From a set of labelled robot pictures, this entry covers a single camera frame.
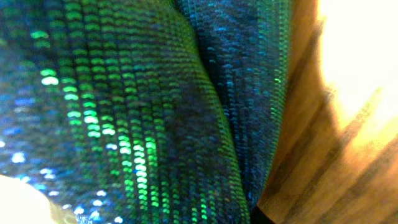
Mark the blue sequin fabric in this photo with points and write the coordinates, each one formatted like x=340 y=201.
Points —
x=144 y=111

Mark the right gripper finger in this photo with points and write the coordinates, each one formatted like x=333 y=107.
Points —
x=257 y=216

